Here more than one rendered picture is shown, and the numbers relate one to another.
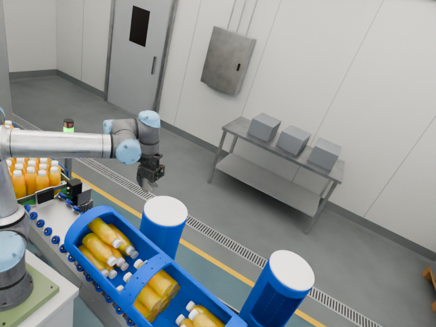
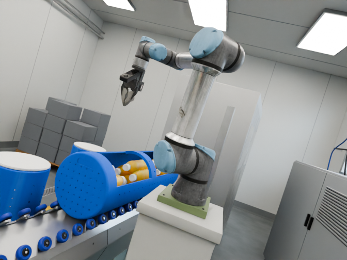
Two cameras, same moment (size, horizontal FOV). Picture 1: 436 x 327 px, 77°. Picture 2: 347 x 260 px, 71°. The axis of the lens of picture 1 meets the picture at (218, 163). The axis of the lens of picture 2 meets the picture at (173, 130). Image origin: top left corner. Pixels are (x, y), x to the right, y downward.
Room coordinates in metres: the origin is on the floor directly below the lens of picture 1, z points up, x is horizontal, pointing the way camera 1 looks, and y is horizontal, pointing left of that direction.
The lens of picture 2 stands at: (0.77, 1.56, 1.47)
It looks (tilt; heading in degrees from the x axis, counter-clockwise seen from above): 2 degrees down; 264
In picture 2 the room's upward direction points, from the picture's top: 17 degrees clockwise
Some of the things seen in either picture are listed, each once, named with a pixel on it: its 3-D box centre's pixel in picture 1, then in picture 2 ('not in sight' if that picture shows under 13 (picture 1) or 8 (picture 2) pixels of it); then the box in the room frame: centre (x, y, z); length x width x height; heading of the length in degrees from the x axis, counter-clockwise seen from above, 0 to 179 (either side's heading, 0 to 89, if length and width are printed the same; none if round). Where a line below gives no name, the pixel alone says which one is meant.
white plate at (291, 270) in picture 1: (291, 268); (90, 147); (1.21, -0.61, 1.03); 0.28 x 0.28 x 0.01
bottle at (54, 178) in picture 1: (54, 181); not in sight; (1.33, 0.96, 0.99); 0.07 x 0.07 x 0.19
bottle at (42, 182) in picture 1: (42, 185); not in sight; (1.27, 0.99, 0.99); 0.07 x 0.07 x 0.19
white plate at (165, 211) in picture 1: (166, 210); (21, 161); (1.36, 0.22, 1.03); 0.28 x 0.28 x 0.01
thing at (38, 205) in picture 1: (45, 198); not in sight; (1.17, 0.90, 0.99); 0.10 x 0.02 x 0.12; 154
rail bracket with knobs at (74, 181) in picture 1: (73, 187); not in sight; (1.37, 0.85, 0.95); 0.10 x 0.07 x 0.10; 154
